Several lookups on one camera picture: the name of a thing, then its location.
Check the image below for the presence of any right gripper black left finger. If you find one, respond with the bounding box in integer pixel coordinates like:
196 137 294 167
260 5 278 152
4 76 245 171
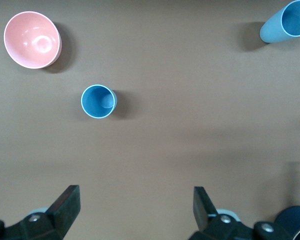
0 184 81 240

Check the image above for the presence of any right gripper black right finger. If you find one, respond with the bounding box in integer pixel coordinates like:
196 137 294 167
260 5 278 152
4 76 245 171
189 186 295 240

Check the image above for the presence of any short blue cup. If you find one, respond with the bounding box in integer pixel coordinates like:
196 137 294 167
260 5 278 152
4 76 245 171
80 84 118 120

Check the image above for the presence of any dark blue saucepan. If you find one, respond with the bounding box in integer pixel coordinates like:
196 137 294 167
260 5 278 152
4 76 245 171
274 205 300 240

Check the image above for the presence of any pink bowl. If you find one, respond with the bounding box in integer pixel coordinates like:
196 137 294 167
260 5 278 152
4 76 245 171
3 11 63 70

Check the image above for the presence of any tall blue cup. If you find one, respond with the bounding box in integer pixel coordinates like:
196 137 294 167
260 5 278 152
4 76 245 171
259 0 300 44

